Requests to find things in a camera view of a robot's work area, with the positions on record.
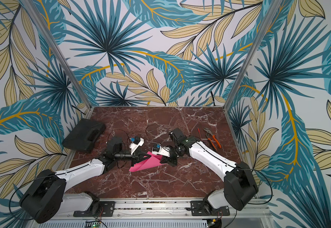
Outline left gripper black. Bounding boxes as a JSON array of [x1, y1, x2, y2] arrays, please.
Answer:
[[115, 148, 151, 167]]

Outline pink square paper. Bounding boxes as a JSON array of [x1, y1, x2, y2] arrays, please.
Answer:
[[129, 152, 163, 172]]

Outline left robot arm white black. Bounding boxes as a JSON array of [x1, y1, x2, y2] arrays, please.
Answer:
[[19, 137, 151, 224]]

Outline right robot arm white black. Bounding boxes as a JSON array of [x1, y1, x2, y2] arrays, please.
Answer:
[[164, 128, 258, 211]]

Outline black plastic case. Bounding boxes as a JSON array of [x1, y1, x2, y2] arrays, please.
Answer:
[[62, 118, 106, 154]]

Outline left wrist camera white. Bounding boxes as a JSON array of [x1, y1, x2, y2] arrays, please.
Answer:
[[129, 136, 144, 155]]

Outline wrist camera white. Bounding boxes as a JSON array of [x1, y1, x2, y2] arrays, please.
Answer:
[[129, 136, 144, 155], [152, 143, 171, 157]]

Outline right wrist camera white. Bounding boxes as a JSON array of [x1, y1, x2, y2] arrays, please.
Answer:
[[152, 143, 171, 157]]

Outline orange handled pliers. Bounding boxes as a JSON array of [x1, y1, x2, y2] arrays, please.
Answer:
[[203, 128, 222, 149]]

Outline aluminium front rail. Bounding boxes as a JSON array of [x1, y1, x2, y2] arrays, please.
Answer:
[[25, 198, 276, 228]]

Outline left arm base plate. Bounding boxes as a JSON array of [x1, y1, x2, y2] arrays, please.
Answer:
[[73, 201, 115, 217]]

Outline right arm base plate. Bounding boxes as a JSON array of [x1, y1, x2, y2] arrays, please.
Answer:
[[188, 200, 230, 217]]

